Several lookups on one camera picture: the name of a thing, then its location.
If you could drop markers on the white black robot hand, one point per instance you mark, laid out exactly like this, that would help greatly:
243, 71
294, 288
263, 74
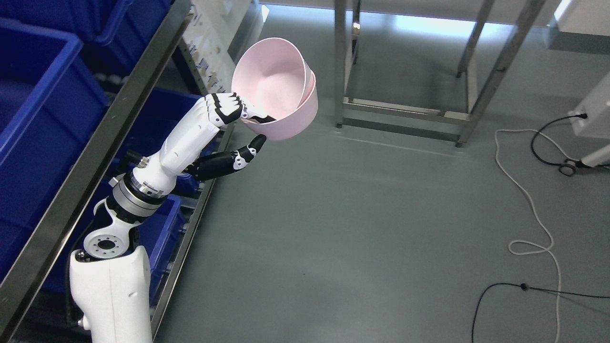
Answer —
182, 148

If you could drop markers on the stainless steel table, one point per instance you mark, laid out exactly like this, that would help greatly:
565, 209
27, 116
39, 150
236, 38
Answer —
399, 81

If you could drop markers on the white sign board with characters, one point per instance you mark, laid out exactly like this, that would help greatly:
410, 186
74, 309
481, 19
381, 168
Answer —
219, 33

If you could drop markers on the pink bowl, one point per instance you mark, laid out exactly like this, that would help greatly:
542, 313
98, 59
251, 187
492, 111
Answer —
292, 124
272, 78

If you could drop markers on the metal shelf rack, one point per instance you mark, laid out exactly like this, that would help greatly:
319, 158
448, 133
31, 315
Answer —
37, 257

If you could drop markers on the white stand leg with caster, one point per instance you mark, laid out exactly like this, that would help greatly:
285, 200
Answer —
597, 159

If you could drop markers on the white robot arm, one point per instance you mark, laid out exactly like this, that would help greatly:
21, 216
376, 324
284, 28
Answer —
110, 276

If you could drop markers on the blue bin upper middle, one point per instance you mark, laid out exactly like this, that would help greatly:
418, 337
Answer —
114, 33

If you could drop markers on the white machine with warning label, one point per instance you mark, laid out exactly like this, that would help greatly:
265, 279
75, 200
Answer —
591, 117

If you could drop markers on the blue bin upper left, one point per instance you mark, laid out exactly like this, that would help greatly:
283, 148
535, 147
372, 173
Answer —
50, 104

